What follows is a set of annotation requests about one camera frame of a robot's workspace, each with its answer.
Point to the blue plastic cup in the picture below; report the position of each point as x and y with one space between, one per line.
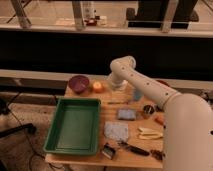
137 95

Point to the green plastic tray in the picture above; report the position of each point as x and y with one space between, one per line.
74 129

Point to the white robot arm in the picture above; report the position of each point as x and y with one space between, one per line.
188 119

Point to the small black block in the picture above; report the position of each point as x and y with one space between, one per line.
159 109

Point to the small metal cup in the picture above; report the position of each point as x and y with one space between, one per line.
148 110

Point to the black handled knife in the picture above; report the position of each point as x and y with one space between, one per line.
133 149

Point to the purple bowl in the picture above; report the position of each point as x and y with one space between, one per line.
78 83

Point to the orange bowl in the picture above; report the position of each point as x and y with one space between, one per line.
163 82

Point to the blue cloth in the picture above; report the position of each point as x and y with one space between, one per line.
116 130

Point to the clear plastic cup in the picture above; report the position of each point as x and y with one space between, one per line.
123 86

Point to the bunch of dark grapes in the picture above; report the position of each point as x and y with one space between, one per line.
158 155

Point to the orange carrot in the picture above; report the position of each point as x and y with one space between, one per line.
159 120

